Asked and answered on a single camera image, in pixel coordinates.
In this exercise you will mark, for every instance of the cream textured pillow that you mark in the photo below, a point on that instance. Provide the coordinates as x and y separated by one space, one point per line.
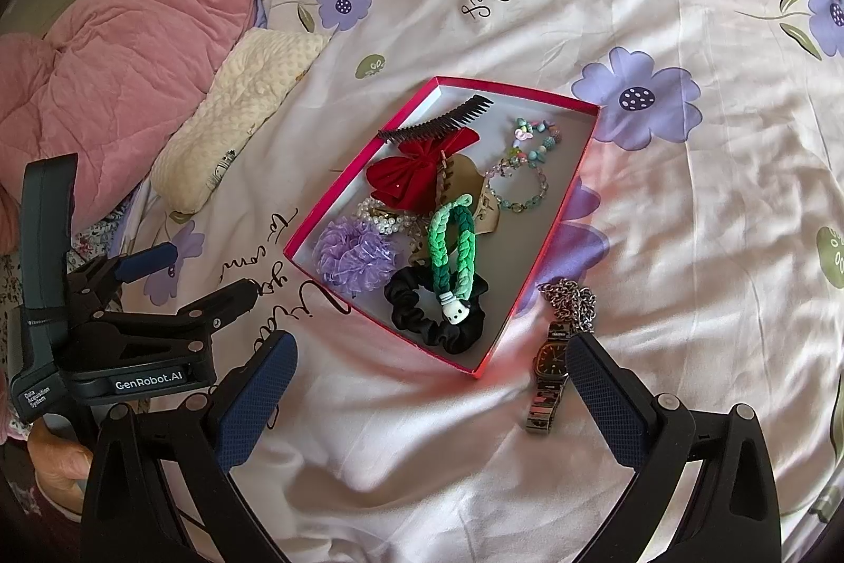
231 108

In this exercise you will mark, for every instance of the red velvet bow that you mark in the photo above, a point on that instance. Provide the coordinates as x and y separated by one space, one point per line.
402 174

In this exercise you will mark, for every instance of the purple lace scrunchie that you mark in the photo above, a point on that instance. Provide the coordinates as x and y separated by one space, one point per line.
349 253

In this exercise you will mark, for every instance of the red shallow cardboard box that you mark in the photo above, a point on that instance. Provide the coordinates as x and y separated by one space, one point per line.
527 286

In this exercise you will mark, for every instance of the pink quilt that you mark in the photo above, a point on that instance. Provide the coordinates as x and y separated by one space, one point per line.
132 42

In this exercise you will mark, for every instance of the clear crystal hair clip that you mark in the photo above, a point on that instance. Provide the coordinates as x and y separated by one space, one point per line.
414 246

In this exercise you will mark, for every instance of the floral printed bedsheet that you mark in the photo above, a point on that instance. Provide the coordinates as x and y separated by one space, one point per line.
659 240

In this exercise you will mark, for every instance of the black comb hair clip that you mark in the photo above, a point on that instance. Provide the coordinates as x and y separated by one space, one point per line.
435 128

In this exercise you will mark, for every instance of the tan hair claw clip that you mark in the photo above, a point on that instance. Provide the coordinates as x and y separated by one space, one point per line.
465 174

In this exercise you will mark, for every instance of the silver metal wristwatch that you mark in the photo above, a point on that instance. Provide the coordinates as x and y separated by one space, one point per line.
552 352

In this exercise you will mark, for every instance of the black fabric scrunchie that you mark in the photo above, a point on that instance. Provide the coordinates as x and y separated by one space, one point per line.
409 299

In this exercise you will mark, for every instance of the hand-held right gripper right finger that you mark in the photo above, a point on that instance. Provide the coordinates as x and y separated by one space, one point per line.
606 405

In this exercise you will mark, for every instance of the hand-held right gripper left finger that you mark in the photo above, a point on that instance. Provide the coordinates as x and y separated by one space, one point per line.
254 405

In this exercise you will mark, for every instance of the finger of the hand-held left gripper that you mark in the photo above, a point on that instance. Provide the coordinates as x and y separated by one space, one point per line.
148 261
227 298

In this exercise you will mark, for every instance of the person's left hand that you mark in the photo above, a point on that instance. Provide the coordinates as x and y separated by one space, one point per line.
62 461

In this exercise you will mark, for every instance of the white pearl bead scrunchie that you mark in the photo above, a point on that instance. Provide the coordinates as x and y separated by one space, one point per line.
379 219

